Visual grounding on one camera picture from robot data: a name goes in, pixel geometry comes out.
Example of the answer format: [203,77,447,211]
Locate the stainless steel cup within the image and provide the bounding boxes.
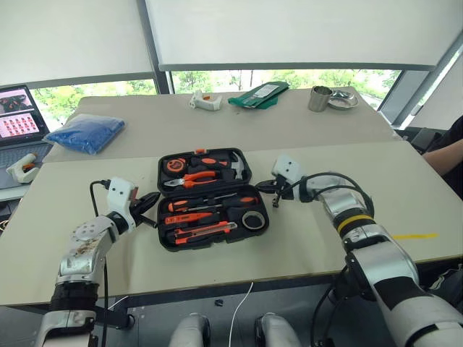
[307,85,334,113]

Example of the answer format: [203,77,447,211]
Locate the open grey window pane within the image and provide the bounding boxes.
[377,69,436,128]

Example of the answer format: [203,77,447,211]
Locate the white glue gun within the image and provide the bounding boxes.
[187,90,223,113]
[6,152,39,184]

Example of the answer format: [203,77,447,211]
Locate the orange handled pliers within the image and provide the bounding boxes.
[163,170,221,190]

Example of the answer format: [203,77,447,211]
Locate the blue cloth bundle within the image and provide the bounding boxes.
[42,113,127,156]

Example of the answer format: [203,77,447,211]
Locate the black electrical tape roll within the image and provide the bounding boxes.
[241,211,266,231]

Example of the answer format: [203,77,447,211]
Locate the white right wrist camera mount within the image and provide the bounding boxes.
[271,154,303,186]

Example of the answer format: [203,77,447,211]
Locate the silver robot leg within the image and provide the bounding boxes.
[253,312,302,347]
[168,312,212,347]

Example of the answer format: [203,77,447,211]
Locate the silver robot left leg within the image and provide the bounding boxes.
[168,312,212,347]

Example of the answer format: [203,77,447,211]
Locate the green flat package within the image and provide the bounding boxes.
[227,81,291,110]

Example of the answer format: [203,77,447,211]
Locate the seated person in black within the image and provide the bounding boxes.
[422,114,463,189]

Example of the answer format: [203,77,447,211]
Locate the silver robot right leg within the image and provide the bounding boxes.
[253,312,302,347]

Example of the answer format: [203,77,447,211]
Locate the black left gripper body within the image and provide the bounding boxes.
[128,197,143,227]

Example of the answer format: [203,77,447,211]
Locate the claw hammer orange black handle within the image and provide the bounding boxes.
[190,151,248,180]

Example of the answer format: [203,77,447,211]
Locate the open grey laptop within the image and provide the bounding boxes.
[0,84,56,171]

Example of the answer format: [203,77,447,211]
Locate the yellow tape strip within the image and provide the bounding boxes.
[391,232,439,241]

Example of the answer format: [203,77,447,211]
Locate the grey window frame post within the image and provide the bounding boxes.
[135,0,174,96]

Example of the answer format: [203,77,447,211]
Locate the orange black tape measure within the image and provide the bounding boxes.
[163,158,187,174]

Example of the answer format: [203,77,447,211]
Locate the black tool case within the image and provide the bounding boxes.
[156,146,271,252]

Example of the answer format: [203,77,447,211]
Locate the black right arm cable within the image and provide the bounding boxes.
[285,171,376,347]

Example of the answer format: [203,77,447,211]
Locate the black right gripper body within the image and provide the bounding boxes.
[272,174,294,210]

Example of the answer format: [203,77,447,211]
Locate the thin white floor cable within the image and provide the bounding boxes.
[107,294,130,312]

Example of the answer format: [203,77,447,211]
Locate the orange black utility knife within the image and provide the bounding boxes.
[166,221,239,245]

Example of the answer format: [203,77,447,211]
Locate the stainless steel dish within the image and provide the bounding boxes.
[326,90,360,111]

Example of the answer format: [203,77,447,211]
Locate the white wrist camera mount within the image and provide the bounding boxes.
[271,154,303,186]
[106,176,140,218]

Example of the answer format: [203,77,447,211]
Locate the orange black handled screwdriver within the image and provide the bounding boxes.
[166,197,238,213]
[180,194,259,213]

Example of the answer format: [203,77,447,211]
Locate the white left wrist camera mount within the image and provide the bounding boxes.
[106,176,140,218]

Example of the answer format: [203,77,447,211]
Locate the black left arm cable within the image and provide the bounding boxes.
[89,179,111,347]

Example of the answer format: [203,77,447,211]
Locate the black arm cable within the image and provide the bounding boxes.
[89,179,111,347]
[285,171,376,347]

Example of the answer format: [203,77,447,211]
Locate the wide white roller blind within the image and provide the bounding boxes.
[143,0,454,72]

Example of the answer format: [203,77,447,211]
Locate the orange voltage tester pen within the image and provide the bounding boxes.
[164,211,215,226]

